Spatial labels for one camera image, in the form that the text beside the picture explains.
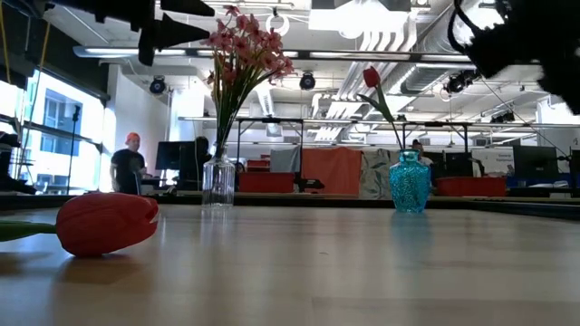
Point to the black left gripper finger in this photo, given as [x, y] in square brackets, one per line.
[176, 34]
[186, 6]

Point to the pink flower sprig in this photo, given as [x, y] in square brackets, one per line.
[213, 41]
[276, 63]
[242, 20]

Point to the red tulip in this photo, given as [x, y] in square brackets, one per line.
[371, 77]
[104, 224]

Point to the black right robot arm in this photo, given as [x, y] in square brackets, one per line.
[562, 54]

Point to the clear glass vase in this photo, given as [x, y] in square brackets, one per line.
[218, 185]

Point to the blue glass vase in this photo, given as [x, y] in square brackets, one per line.
[410, 185]

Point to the long ceiling light fixture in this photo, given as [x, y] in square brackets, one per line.
[118, 51]

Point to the black ceiling spotlight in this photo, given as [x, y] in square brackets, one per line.
[457, 83]
[157, 86]
[307, 81]

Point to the black light stand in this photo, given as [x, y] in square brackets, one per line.
[76, 113]

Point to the white printed sign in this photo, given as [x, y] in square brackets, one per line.
[498, 158]

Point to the black monitor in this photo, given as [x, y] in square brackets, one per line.
[172, 156]
[534, 160]
[457, 164]

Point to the person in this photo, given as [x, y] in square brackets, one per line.
[418, 145]
[201, 151]
[127, 167]

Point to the red plastic bin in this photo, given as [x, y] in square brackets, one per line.
[267, 183]
[471, 186]

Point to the grey board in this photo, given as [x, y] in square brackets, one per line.
[285, 158]

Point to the leaf patterned cloth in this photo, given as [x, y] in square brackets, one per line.
[376, 174]

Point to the black desk device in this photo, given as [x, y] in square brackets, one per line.
[310, 184]

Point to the orange cloth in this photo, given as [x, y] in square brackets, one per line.
[333, 169]

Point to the black metal rack frame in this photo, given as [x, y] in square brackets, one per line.
[272, 120]

